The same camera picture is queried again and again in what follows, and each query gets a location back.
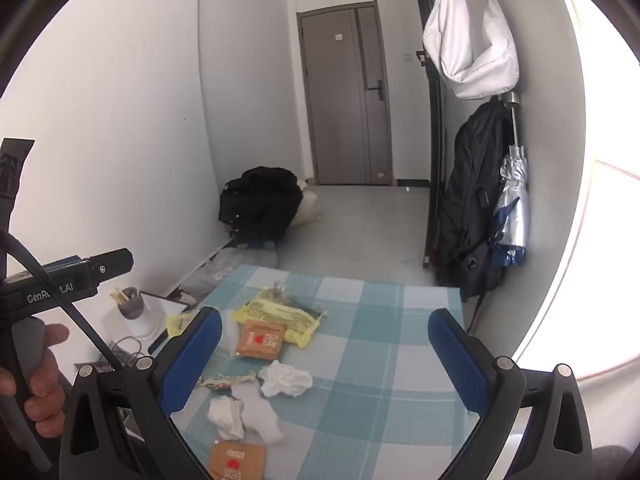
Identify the teal checked blanket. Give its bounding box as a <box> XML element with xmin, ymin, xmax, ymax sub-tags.
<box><xmin>150</xmin><ymin>265</ymin><xmax>463</xmax><ymax>480</ymax></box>

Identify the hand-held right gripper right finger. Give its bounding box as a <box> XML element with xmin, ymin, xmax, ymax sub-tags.
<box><xmin>428</xmin><ymin>308</ymin><xmax>593</xmax><ymax>480</ymax></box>

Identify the cream bag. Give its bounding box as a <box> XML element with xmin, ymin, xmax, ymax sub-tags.
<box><xmin>292</xmin><ymin>187</ymin><xmax>321</xmax><ymax>226</ymax></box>

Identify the white cloth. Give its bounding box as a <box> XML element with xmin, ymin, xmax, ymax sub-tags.
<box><xmin>231</xmin><ymin>384</ymin><xmax>283</xmax><ymax>443</ymax></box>

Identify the grey plastic bag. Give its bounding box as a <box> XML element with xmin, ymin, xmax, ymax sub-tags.
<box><xmin>182</xmin><ymin>249</ymin><xmax>278</xmax><ymax>301</ymax></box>

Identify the black glass door frame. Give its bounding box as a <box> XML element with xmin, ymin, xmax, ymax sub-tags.
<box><xmin>407</xmin><ymin>0</ymin><xmax>446</xmax><ymax>268</ymax></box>

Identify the white tissue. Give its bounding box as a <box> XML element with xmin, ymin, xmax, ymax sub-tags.
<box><xmin>257</xmin><ymin>361</ymin><xmax>313</xmax><ymax>398</ymax></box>
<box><xmin>206</xmin><ymin>396</ymin><xmax>247</xmax><ymax>441</ymax></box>

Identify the grey door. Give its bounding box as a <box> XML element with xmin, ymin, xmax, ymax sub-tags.
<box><xmin>297</xmin><ymin>2</ymin><xmax>393</xmax><ymax>186</ymax></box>

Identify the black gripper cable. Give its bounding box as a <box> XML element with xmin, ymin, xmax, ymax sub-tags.
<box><xmin>0</xmin><ymin>231</ymin><xmax>123</xmax><ymax>370</ymax></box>

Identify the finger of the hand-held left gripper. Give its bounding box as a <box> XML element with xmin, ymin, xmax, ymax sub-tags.
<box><xmin>90</xmin><ymin>248</ymin><xmax>135</xmax><ymax>282</ymax></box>

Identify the black hanging backpack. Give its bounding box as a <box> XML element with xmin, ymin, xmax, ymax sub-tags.
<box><xmin>435</xmin><ymin>102</ymin><xmax>521</xmax><ymax>301</ymax></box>

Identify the green patterned wrapper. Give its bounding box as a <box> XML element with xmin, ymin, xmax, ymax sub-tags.
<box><xmin>196</xmin><ymin>371</ymin><xmax>258</xmax><ymax>391</ymax></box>

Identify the white and grey cup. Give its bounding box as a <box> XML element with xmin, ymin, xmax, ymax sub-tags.
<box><xmin>117</xmin><ymin>287</ymin><xmax>161</xmax><ymax>341</ymax></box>

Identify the small yellow plastic bag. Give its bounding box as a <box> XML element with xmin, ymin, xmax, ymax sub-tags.
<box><xmin>166</xmin><ymin>311</ymin><xmax>197</xmax><ymax>339</ymax></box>

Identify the brown sachet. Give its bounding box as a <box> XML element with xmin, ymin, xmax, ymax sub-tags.
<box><xmin>236</xmin><ymin>321</ymin><xmax>287</xmax><ymax>361</ymax></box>
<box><xmin>207</xmin><ymin>439</ymin><xmax>266</xmax><ymax>480</ymax></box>

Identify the person's left hand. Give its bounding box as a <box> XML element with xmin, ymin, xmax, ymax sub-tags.
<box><xmin>0</xmin><ymin>324</ymin><xmax>68</xmax><ymax>426</ymax></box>

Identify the white side table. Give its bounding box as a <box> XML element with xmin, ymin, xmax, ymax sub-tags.
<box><xmin>75</xmin><ymin>290</ymin><xmax>201</xmax><ymax>376</ymax></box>

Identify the white hanging bag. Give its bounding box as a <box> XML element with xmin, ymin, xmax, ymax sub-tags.
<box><xmin>422</xmin><ymin>0</ymin><xmax>519</xmax><ymax>101</ymax></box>

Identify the black bag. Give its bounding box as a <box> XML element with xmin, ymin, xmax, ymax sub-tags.
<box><xmin>218</xmin><ymin>166</ymin><xmax>304</xmax><ymax>241</ymax></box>

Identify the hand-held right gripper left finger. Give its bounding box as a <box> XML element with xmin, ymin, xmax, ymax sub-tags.
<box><xmin>59</xmin><ymin>306</ymin><xmax>223</xmax><ymax>480</ymax></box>

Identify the yellow plastic packet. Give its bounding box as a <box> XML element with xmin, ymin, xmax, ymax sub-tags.
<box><xmin>232</xmin><ymin>287</ymin><xmax>326</xmax><ymax>348</ymax></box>

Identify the silver folded umbrella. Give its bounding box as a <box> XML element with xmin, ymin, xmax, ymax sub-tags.
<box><xmin>490</xmin><ymin>92</ymin><xmax>531</xmax><ymax>267</ymax></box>

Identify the tangle of cables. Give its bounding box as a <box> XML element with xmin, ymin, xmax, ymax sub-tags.
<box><xmin>107</xmin><ymin>337</ymin><xmax>151</xmax><ymax>368</ymax></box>

